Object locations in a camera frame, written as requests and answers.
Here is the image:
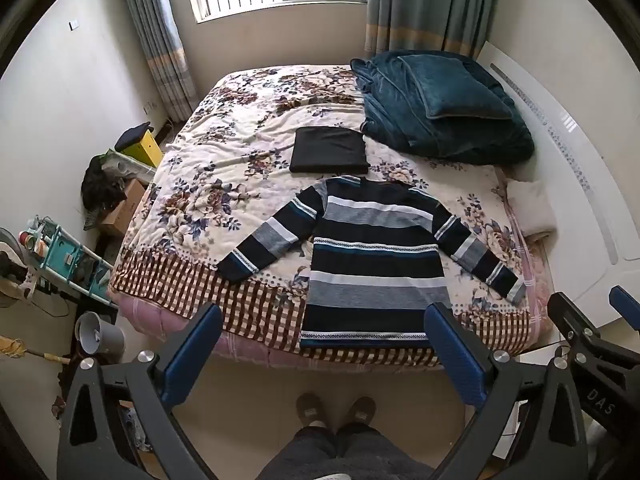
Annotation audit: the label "yellow-handled broom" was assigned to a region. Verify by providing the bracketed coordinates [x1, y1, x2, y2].
[0, 335, 72, 366]

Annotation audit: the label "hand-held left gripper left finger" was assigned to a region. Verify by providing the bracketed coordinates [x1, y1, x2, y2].
[56, 303, 224, 480]

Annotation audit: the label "teal plush pillow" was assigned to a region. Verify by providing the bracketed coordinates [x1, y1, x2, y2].
[398, 52, 515, 122]

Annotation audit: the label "wide grey-green curtain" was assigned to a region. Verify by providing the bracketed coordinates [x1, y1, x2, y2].
[364, 0, 502, 63]

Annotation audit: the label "narrow grey-green curtain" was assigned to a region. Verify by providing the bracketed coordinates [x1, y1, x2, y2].
[117, 0, 198, 123]

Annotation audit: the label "cardboard box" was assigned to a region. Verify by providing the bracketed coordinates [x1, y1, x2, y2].
[99, 179, 147, 237]

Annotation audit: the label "teal storage cart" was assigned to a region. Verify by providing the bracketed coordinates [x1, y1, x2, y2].
[26, 215, 116, 306]

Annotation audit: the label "black bag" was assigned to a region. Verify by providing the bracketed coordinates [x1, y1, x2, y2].
[81, 156, 127, 212]

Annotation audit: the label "striped knit sweater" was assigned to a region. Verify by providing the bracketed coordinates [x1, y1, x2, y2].
[216, 175, 527, 350]

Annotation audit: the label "teal plush quilt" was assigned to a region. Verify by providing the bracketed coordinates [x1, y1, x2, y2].
[350, 50, 536, 165]

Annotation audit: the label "brown slipper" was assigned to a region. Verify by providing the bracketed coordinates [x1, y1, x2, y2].
[341, 396, 377, 429]
[295, 392, 329, 429]

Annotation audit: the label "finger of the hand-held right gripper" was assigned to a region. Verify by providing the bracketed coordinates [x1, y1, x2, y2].
[608, 285, 640, 332]
[547, 291, 640, 361]

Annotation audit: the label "person's dark grey pants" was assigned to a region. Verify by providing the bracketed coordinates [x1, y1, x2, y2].
[255, 422, 437, 480]

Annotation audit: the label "floral checked blanket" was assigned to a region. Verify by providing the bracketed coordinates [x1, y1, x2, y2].
[106, 64, 538, 367]

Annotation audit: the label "black folded garment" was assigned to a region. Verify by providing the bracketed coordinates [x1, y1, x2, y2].
[289, 127, 371, 175]

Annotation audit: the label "white headboard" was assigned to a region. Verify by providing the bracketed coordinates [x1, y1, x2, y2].
[477, 40, 640, 328]

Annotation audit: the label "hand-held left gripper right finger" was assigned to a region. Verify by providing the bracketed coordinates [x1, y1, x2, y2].
[424, 302, 590, 480]

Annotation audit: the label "grey bucket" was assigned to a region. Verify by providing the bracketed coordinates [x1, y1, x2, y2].
[75, 311, 126, 357]

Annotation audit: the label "yellow box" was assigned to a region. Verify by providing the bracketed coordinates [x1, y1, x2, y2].
[122, 131, 163, 168]

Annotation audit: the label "dark round cushion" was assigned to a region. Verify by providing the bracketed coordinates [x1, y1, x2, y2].
[114, 121, 155, 152]

